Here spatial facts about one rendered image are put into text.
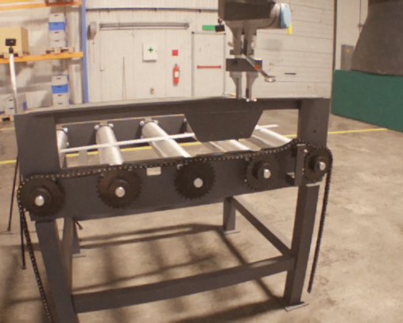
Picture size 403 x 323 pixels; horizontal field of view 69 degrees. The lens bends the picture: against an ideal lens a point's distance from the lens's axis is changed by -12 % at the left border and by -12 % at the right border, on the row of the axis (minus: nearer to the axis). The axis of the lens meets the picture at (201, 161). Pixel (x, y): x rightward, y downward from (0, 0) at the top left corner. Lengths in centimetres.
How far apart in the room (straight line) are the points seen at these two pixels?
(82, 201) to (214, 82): 983
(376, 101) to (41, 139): 108
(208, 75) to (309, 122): 941
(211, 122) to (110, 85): 902
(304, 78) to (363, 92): 1226
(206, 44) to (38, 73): 522
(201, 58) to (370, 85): 1041
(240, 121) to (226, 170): 21
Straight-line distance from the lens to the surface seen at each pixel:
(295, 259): 181
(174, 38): 1059
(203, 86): 1082
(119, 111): 125
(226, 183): 141
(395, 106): 38
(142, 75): 1037
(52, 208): 127
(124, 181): 121
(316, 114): 156
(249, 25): 90
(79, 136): 219
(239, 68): 122
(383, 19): 42
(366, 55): 41
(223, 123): 135
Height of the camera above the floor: 132
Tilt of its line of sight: 18 degrees down
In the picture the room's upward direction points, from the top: straight up
